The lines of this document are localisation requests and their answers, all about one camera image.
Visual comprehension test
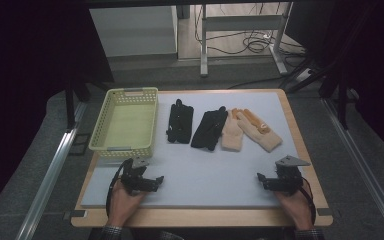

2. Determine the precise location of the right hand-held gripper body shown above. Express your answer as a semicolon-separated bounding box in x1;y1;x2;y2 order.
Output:
269;155;312;197

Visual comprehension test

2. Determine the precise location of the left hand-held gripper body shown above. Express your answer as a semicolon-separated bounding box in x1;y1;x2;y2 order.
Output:
120;157;152;196

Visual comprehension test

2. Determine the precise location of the beige glove with orange fingers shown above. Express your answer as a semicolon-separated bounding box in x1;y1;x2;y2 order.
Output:
234;107;284;154

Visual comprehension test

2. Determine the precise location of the pale yellow plastic basket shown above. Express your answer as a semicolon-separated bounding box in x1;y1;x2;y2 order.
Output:
88;87;160;160

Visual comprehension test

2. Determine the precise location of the plain beige knit glove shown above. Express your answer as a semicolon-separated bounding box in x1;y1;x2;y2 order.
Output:
220;108;245;153

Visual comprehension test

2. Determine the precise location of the black glove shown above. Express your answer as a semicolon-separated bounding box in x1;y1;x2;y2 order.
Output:
165;98;195;145
190;105;229;152

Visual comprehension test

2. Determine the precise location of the person's left hand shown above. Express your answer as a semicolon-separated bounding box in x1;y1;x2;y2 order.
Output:
107;181;146;228

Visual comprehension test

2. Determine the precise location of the person's right hand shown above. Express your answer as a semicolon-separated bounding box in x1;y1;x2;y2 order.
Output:
274;186;315;232

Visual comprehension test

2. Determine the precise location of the grey foam mat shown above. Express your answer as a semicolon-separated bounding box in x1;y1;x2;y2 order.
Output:
80;91;315;210

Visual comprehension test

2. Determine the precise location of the black floor plate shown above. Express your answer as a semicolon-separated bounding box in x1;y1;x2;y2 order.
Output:
68;133;92;156

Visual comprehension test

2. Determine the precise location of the black metal stand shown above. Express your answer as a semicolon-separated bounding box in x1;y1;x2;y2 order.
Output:
63;76;115;132
285;56;352;132

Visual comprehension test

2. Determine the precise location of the white power strip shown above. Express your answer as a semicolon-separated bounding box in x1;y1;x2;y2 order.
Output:
295;67;313;83

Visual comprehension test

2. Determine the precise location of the white cabinet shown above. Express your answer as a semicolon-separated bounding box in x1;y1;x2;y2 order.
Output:
89;5;179;58

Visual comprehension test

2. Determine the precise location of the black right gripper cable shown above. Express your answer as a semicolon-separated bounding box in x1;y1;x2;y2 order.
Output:
299;178;318;225

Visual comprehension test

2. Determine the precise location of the metal floor rail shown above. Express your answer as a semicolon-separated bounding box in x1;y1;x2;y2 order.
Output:
14;128;78;240
322;98;384;240

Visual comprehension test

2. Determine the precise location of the black floor cable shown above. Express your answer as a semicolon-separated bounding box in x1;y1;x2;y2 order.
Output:
227;75;289;90

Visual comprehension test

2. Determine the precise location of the bundle of floor cables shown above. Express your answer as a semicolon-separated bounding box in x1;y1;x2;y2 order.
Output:
194;3;307;57

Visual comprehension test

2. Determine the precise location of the white desk frame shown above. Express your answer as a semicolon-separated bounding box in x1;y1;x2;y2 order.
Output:
199;2;295;78

